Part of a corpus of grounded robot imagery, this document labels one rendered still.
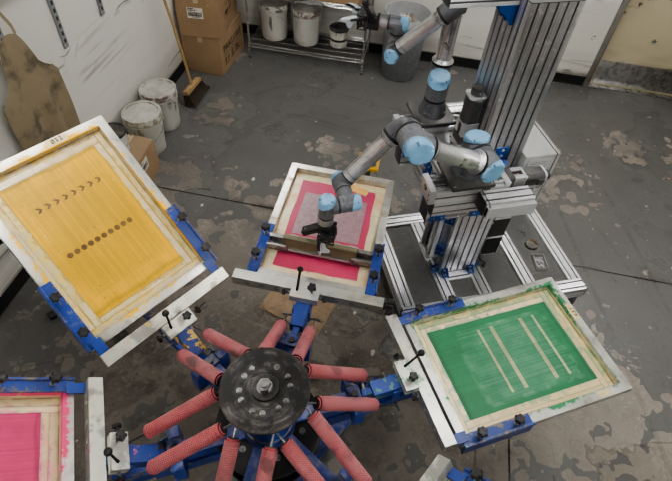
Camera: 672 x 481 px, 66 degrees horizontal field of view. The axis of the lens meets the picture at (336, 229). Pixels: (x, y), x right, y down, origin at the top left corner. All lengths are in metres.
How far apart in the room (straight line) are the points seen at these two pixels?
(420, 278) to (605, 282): 1.43
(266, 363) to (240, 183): 2.64
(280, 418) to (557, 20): 1.90
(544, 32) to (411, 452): 2.22
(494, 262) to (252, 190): 1.93
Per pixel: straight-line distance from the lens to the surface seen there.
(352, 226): 2.64
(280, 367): 1.80
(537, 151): 2.92
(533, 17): 2.42
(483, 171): 2.35
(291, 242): 2.45
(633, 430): 3.65
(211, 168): 4.42
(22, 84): 3.64
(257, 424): 1.73
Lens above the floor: 2.92
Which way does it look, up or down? 48 degrees down
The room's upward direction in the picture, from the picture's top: 5 degrees clockwise
